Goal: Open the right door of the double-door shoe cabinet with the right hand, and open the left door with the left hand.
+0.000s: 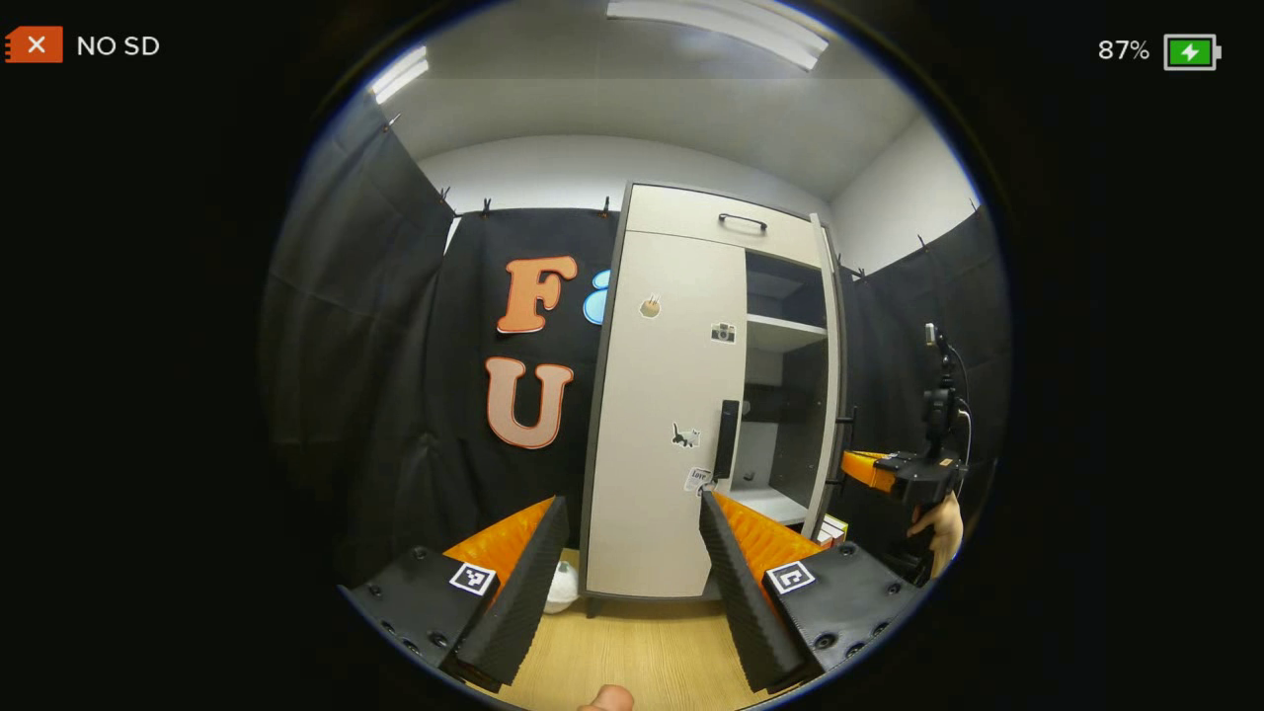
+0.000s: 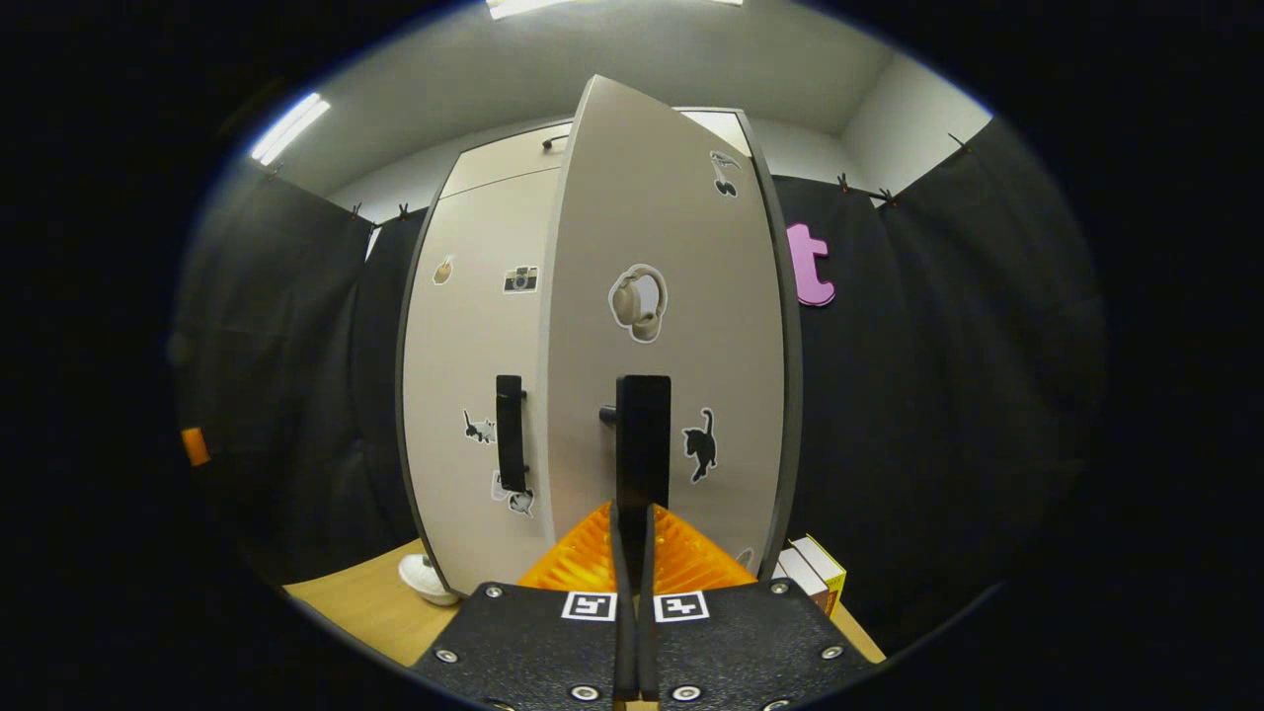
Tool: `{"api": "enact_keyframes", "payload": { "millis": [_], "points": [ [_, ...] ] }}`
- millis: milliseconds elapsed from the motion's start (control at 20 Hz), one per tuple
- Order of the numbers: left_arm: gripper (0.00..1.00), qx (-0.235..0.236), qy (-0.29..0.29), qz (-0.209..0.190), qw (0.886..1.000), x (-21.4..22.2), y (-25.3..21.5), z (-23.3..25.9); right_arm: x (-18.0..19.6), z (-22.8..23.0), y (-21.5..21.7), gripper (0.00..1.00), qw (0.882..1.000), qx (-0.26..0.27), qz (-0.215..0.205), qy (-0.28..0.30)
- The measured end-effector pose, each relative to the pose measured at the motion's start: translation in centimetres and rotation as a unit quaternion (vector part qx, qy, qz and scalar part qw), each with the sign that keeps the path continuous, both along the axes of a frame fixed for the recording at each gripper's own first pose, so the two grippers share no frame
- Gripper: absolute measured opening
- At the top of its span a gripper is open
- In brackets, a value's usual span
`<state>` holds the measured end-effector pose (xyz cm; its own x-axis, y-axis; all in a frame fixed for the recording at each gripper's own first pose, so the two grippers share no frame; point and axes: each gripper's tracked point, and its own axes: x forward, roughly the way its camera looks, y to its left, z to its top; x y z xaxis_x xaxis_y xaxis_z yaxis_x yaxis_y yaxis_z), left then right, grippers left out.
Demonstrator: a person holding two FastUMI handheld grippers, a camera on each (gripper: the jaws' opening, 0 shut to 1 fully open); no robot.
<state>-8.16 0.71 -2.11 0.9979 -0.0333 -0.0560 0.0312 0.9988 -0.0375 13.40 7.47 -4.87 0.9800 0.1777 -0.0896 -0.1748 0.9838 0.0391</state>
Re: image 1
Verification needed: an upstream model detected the white cabinet drawer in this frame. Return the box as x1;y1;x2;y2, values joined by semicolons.
624;185;823;270

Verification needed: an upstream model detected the white round object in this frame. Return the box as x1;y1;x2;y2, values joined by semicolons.
543;560;581;615

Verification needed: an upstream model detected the black backdrop cloth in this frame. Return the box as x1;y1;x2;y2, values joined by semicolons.
259;99;1010;593

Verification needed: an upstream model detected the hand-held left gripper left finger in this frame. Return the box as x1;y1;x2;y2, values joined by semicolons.
338;496;572;692

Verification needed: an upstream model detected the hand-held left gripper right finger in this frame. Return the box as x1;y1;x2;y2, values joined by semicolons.
698;491;924;695

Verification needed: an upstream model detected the white double-door shoe cabinet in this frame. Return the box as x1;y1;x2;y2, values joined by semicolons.
578;181;855;618

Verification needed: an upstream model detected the white cabinet shelf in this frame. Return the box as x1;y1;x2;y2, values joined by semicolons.
726;484;811;526
746;314;829;354

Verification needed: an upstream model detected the white shoe cabinet door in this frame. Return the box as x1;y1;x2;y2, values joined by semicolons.
585;229;749;598
802;212;848;542

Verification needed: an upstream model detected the long ceiling light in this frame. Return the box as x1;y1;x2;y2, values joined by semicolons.
604;0;830;72
367;44;433;108

